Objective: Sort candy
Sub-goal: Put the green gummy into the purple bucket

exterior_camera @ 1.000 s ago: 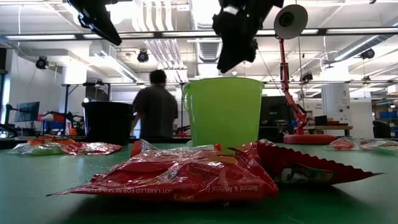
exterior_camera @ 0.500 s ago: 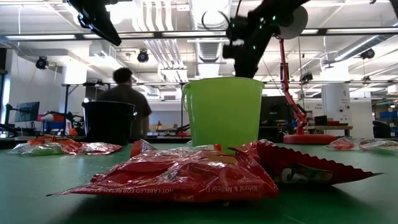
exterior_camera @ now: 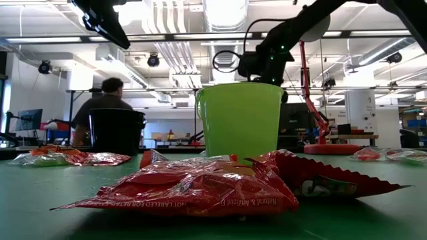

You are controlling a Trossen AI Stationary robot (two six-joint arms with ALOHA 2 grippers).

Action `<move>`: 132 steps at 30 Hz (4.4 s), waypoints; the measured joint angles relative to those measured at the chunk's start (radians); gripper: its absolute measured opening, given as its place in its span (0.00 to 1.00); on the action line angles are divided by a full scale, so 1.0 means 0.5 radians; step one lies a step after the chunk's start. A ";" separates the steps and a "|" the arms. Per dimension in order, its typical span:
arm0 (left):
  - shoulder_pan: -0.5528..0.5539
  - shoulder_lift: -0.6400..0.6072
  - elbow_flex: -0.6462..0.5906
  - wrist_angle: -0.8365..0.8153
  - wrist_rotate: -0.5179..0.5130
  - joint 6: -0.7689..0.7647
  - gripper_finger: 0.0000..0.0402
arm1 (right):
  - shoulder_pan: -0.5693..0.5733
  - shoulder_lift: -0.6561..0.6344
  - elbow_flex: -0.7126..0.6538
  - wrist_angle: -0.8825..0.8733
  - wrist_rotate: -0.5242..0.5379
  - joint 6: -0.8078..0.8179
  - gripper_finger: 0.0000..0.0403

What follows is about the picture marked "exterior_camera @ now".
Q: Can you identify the black table frame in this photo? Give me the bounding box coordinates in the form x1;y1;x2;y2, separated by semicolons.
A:
0;145;427;160

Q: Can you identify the black right camera cable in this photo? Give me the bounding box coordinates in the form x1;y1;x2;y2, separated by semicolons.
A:
211;18;290;74

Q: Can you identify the orange candy pack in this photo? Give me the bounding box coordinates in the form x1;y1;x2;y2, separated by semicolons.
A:
29;144;83;157

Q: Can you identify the wooden background table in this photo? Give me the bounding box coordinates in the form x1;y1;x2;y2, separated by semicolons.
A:
328;133;380;141

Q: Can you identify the green plastic bucket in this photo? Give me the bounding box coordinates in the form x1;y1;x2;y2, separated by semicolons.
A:
195;81;285;167

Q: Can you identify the grey computer monitor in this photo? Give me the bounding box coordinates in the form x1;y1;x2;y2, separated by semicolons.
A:
15;108;43;132

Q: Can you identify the person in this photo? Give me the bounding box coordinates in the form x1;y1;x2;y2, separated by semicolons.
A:
71;77;134;147

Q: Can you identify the green table mat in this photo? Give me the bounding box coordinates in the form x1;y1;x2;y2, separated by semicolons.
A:
0;152;427;240

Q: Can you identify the black ceiling spotlight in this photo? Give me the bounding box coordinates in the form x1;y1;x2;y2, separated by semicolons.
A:
147;52;161;68
386;51;404;64
37;59;53;75

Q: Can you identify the red desk lamp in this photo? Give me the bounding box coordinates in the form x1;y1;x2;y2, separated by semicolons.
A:
298;13;363;156

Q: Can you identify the black overhead frame bar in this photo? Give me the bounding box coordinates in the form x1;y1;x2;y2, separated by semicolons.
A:
0;30;414;45

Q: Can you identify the clear wrapper red candy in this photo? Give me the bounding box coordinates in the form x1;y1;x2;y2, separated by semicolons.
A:
351;147;384;162
383;147;427;160

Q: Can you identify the black plastic bucket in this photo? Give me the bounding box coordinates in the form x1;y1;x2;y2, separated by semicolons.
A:
88;108;148;157

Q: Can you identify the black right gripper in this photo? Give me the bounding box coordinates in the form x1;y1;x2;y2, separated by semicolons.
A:
237;49;296;104

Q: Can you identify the red Skittles candy pack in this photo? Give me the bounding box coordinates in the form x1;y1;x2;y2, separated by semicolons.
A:
245;149;413;201
66;151;131;167
49;159;300;217

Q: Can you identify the clear wrapper green candy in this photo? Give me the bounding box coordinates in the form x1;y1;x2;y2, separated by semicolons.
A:
9;152;73;167
393;155;427;167

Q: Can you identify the black monitor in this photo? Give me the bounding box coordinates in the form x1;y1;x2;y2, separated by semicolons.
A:
279;102;318;149

